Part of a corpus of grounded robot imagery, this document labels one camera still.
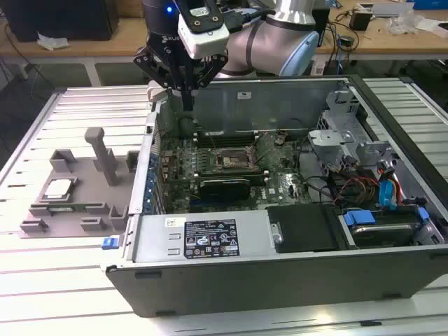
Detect hard disk in blue carrier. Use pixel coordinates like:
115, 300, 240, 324
341, 206, 431, 249

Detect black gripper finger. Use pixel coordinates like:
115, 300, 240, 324
132, 45, 188, 113
187, 54, 229, 113

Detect grey flat device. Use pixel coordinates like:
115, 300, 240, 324
356, 1, 412, 18

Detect RAM slot white clips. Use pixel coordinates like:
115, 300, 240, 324
199, 169, 265, 177
194, 129, 256, 136
195, 138, 256, 144

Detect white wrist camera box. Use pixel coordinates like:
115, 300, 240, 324
177, 6, 231, 60

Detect green motherboard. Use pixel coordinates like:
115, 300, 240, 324
159, 131, 316, 214

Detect silver CPU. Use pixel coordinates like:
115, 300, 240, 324
44, 178, 77, 201

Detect red wire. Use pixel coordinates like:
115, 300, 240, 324
334, 176, 379, 206

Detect black wire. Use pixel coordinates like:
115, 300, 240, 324
299, 139, 339, 204

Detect dark fan housing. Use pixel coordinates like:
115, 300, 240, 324
177, 117, 196, 138

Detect black computer tower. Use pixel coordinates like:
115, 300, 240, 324
6, 0, 120, 43

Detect blue flat wire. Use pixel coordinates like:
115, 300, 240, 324
377, 174, 400, 211

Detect black power adapter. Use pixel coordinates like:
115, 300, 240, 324
349, 9, 372, 32

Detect black disk bay cover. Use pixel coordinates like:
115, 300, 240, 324
266, 204, 341, 253

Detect grey parts rack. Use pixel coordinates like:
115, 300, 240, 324
19, 127, 141, 239

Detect metal socket cover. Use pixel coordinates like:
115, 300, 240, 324
246, 132, 276, 164

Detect black graphics card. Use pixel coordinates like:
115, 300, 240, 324
199, 178, 252, 201

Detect open black PC case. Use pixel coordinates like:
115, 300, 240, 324
104, 73, 448, 319

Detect silver metal drive cage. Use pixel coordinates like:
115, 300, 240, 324
307, 90, 400, 183

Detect clear plastic bag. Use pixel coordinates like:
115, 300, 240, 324
387, 9, 421, 36

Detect CPU socket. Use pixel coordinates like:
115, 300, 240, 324
215, 148, 248, 171

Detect blue boxes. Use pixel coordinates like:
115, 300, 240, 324
412, 0, 448, 11

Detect RAM slot black clips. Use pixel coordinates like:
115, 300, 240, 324
194, 134, 256, 139
195, 142, 256, 148

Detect orange flat wire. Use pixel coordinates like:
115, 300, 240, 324
391, 178, 405, 208

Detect grey power supply unit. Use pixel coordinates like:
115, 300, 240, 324
132, 209, 272, 264

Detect wooden desk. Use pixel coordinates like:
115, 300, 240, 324
0, 0, 448, 66

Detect crumpled white paper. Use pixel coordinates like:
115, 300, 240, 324
36, 31, 70, 52

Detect yellow wire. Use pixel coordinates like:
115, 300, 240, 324
359, 180, 381, 204

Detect green RAM stick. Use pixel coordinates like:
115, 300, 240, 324
47, 205, 88, 213

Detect grey case handle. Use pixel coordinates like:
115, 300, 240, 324
146, 82, 169, 103

